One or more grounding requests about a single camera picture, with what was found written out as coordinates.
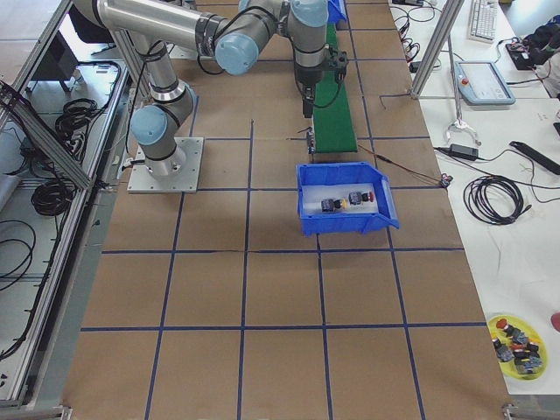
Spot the black power adapter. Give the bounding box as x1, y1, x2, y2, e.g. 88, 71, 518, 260
449, 143, 479, 161

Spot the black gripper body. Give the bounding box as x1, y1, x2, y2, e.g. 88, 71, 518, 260
295, 65, 324, 103

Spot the red push button switch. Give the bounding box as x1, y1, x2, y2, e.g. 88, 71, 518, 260
348, 191, 375, 206

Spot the white keyboard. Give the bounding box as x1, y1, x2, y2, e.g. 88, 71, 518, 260
466, 0, 500, 44

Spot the green conveyor belt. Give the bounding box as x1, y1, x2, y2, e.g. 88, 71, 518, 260
303, 24, 358, 155

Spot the blue right plastic bin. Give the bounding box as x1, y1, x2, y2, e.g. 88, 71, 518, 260
297, 162, 400, 235

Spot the aluminium frame post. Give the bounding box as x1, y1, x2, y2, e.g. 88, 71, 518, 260
410, 0, 464, 99

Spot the blue plastic bin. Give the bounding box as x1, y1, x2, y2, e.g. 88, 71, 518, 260
297, 162, 400, 235
327, 0, 347, 24

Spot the yellow plate of buttons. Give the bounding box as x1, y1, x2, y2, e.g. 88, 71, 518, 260
487, 314, 548, 381

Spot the red black wire pair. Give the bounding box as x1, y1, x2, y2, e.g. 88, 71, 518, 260
360, 146, 454, 189

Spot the teach pendant tablet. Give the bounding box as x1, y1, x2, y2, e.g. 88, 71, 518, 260
454, 60, 516, 106

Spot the coiled black cable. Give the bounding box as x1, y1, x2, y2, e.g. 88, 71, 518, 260
462, 175, 533, 226

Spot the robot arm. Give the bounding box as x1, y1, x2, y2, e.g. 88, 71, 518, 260
74, 1, 328, 177

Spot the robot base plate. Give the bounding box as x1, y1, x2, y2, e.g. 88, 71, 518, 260
128, 137, 204, 193

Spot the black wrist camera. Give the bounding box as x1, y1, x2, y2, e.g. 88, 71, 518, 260
327, 48, 348, 80

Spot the blue left plastic bin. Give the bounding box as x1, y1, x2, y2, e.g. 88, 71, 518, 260
327, 0, 347, 24

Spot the yellow push button switch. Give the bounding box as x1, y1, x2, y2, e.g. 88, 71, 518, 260
320, 198, 348, 213

